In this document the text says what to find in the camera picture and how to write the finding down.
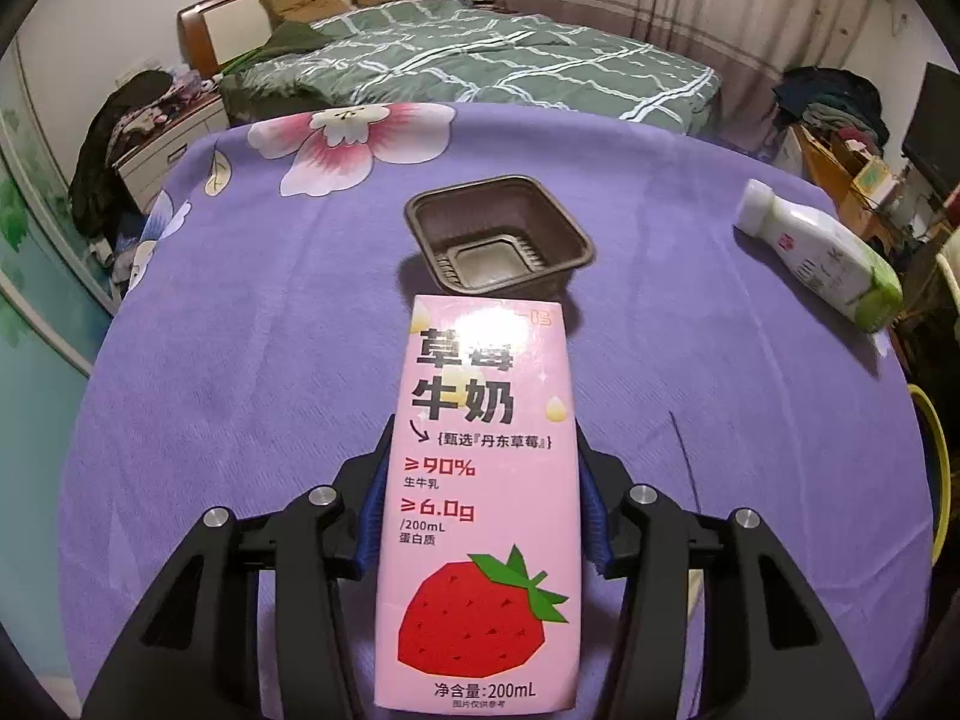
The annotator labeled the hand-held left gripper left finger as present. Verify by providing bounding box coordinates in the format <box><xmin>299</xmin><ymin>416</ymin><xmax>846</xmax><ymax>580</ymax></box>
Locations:
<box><xmin>81</xmin><ymin>412</ymin><xmax>397</xmax><ymax>720</ymax></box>

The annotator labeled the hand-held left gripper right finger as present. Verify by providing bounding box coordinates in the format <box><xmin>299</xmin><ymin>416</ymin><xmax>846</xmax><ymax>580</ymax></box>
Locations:
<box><xmin>574</xmin><ymin>431</ymin><xmax>880</xmax><ymax>720</ymax></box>

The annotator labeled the pink strawberry milk carton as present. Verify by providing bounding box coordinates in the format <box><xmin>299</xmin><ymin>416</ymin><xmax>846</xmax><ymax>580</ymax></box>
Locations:
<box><xmin>373</xmin><ymin>292</ymin><xmax>584</xmax><ymax>713</ymax></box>

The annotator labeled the purple floral tablecloth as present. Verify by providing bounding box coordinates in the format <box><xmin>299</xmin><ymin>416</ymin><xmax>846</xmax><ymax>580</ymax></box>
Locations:
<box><xmin>56</xmin><ymin>101</ymin><xmax>946</xmax><ymax>720</ymax></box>

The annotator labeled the brown plastic tray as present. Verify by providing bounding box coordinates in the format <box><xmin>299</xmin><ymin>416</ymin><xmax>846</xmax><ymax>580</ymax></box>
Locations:
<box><xmin>403</xmin><ymin>175</ymin><xmax>596</xmax><ymax>297</ymax></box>

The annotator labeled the yellow hoop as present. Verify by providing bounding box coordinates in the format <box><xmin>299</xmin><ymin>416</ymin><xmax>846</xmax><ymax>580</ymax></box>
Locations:
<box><xmin>907</xmin><ymin>382</ymin><xmax>952</xmax><ymax>563</ymax></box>

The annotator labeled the white and green bottle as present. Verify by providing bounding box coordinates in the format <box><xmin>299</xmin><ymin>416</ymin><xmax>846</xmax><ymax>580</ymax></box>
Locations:
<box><xmin>733</xmin><ymin>178</ymin><xmax>905</xmax><ymax>335</ymax></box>

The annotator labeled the wooden desk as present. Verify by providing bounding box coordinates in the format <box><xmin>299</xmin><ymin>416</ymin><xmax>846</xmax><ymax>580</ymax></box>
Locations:
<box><xmin>791</xmin><ymin>124</ymin><xmax>912</xmax><ymax>271</ymax></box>

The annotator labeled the sliding door wardrobe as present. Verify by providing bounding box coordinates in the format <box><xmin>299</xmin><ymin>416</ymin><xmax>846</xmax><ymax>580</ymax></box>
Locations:
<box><xmin>0</xmin><ymin>37</ymin><xmax>117</xmax><ymax>406</ymax></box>

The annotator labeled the white nightstand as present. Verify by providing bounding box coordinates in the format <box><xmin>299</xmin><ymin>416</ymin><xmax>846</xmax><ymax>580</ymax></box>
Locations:
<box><xmin>112</xmin><ymin>94</ymin><xmax>230</xmax><ymax>215</ymax></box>

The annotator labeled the small box with green front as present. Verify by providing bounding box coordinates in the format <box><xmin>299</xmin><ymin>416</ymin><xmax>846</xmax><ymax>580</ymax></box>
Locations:
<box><xmin>851</xmin><ymin>156</ymin><xmax>897</xmax><ymax>200</ymax></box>

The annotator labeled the pile of dark clothes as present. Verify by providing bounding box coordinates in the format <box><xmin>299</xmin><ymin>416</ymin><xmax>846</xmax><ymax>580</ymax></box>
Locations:
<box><xmin>69</xmin><ymin>69</ymin><xmax>218</xmax><ymax>241</ymax></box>

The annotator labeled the green checked quilt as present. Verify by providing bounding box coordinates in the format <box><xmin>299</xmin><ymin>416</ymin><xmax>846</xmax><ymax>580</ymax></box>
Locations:
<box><xmin>232</xmin><ymin>0</ymin><xmax>717</xmax><ymax>128</ymax></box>

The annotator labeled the heap of clothes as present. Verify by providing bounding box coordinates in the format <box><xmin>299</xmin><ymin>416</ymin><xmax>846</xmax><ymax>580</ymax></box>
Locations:
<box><xmin>772</xmin><ymin>66</ymin><xmax>890</xmax><ymax>158</ymax></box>

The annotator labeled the dark green blanket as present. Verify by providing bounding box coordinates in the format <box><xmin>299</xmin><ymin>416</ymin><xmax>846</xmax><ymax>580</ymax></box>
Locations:
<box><xmin>221</xmin><ymin>19</ymin><xmax>335</xmax><ymax>102</ymax></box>

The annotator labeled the black television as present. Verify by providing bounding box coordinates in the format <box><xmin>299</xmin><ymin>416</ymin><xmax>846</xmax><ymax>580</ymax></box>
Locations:
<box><xmin>900</xmin><ymin>62</ymin><xmax>960</xmax><ymax>196</ymax></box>

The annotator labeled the wooden bed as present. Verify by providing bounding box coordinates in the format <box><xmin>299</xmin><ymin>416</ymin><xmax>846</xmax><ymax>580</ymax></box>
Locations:
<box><xmin>178</xmin><ymin>0</ymin><xmax>725</xmax><ymax>140</ymax></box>

